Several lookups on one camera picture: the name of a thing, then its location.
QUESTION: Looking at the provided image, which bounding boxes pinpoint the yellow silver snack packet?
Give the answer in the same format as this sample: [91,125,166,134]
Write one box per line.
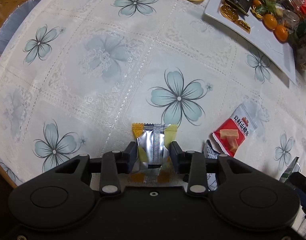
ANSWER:
[130,123,178,184]

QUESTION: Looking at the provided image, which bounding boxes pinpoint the green yellow snack packet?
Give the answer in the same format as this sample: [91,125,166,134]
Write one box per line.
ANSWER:
[279,157,301,183]

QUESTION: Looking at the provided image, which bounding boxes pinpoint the white blue printed snack packet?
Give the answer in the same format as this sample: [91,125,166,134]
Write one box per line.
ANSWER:
[203,140,220,191]

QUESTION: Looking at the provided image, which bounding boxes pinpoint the red white hawthorn snack packet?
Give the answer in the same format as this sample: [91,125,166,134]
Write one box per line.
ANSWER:
[212,102,257,157]

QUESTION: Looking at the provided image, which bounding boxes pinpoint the white floral lace tablecloth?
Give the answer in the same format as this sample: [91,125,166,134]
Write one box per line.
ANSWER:
[0,0,306,185]

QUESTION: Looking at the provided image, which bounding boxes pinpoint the white rectangular serving tray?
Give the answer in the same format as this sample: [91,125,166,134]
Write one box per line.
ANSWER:
[205,0,296,83]

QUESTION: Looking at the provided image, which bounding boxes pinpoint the gold ingot chocolate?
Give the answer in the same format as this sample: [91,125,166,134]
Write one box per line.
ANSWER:
[234,20,251,34]

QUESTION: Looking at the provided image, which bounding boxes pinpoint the gold chocolate coin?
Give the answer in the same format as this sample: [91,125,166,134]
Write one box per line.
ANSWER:
[220,5,239,22]

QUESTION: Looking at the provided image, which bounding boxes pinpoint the orange kumquat near tray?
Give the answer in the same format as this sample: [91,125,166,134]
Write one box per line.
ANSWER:
[273,25,289,42]

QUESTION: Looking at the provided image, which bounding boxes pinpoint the clear glass jar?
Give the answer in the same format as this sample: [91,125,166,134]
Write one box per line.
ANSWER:
[282,10,300,30]

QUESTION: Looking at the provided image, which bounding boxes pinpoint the grey blue chair seat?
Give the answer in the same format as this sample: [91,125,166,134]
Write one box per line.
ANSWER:
[0,0,41,56]

